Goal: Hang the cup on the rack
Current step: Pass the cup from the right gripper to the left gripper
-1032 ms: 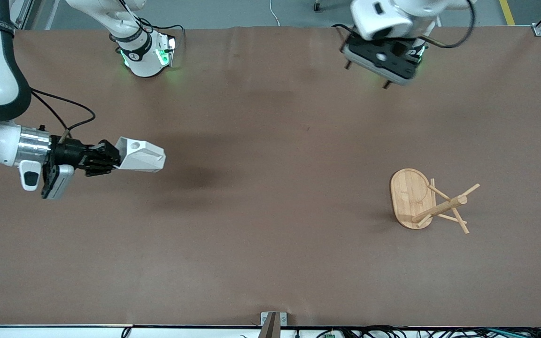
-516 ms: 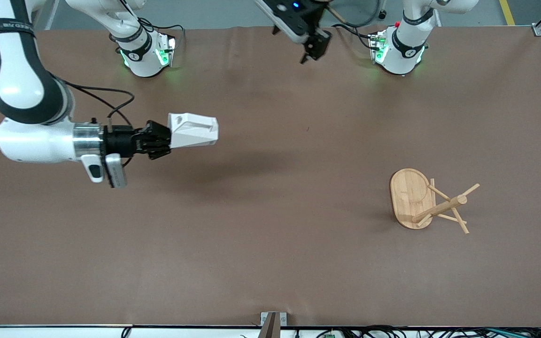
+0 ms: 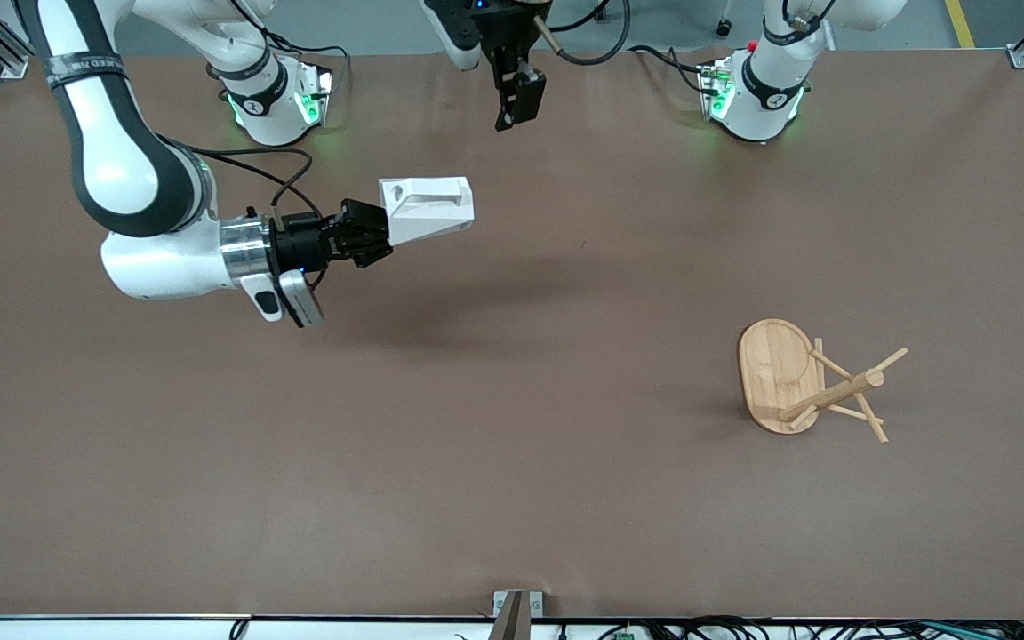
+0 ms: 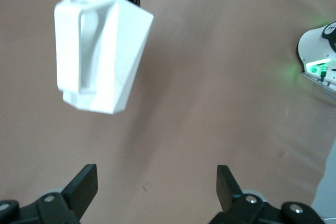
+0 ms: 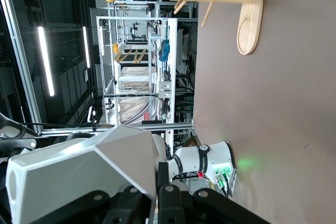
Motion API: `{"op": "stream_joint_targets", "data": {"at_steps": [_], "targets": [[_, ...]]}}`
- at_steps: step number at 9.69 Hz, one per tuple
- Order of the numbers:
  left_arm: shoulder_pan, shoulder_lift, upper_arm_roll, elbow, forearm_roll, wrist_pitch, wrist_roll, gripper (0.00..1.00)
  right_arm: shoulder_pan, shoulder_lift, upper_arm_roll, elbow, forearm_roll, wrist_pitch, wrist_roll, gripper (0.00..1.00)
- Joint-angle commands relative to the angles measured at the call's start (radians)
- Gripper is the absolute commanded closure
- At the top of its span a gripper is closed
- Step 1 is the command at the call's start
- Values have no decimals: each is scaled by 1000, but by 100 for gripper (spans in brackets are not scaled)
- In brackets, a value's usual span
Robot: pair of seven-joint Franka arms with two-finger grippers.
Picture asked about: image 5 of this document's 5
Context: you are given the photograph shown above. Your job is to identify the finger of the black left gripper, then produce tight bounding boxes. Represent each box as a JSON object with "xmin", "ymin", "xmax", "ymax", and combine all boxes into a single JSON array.
[
  {"xmin": 0, "ymin": 112, "xmax": 40, "ymax": 137},
  {"xmin": 0, "ymin": 136, "xmax": 51, "ymax": 156}
]

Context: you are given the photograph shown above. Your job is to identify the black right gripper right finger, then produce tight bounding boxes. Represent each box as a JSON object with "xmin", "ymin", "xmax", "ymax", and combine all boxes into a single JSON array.
[{"xmin": 157, "ymin": 162, "xmax": 268, "ymax": 224}]

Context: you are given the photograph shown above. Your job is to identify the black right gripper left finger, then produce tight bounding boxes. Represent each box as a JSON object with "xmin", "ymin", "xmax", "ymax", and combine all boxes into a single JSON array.
[{"xmin": 31, "ymin": 186, "xmax": 155, "ymax": 224}]

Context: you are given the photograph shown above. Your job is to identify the wooden cup rack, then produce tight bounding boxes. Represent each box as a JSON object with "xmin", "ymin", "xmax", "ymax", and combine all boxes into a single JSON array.
[{"xmin": 169, "ymin": 0, "xmax": 264, "ymax": 56}]

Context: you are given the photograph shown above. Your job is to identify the small white mounted device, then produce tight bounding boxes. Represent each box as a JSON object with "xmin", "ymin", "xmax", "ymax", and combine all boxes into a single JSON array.
[{"xmin": 87, "ymin": 106, "xmax": 97, "ymax": 123}]

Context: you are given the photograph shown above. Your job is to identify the aluminium profile beam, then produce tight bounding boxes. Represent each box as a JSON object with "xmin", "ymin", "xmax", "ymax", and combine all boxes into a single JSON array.
[{"xmin": 39, "ymin": 119, "xmax": 195, "ymax": 137}]

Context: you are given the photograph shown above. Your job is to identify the table cover sheet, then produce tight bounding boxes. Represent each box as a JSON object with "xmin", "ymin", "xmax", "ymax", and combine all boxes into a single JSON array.
[{"xmin": 193, "ymin": 0, "xmax": 336, "ymax": 224}]

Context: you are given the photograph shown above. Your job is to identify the blue cloth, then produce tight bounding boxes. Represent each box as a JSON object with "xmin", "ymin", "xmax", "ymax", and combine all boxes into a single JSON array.
[{"xmin": 158, "ymin": 39, "xmax": 171, "ymax": 62}]

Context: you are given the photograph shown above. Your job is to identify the aluminium profile post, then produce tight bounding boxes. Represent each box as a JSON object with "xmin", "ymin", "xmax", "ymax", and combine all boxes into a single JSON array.
[{"xmin": 0, "ymin": 0, "xmax": 43, "ymax": 133}]

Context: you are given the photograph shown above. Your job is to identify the white frame shelving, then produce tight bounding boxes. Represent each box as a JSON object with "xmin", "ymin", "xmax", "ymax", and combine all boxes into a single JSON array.
[{"xmin": 96, "ymin": 16, "xmax": 178, "ymax": 130}]

